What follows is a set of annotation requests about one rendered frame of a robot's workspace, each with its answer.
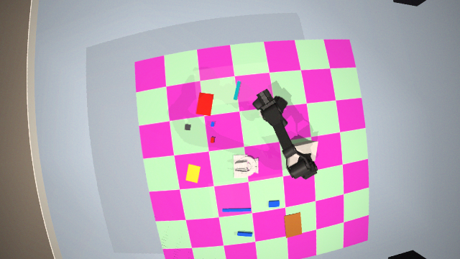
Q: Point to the yellow rectangular plate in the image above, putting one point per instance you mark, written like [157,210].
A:
[193,172]

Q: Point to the orange flat plate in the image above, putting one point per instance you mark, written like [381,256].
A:
[293,225]

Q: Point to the red rectangular plate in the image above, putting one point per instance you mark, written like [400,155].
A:
[204,104]

